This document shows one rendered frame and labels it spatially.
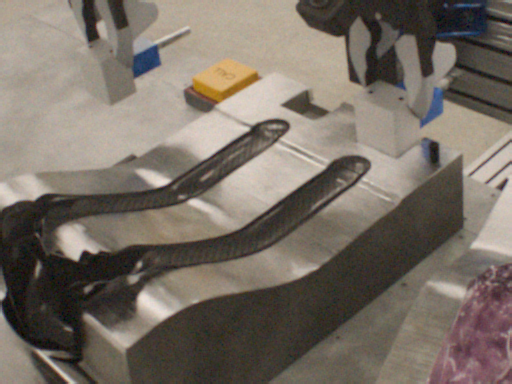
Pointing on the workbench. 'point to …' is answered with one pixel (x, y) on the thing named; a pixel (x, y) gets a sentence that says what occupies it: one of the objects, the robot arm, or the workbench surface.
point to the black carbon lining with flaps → (68, 302)
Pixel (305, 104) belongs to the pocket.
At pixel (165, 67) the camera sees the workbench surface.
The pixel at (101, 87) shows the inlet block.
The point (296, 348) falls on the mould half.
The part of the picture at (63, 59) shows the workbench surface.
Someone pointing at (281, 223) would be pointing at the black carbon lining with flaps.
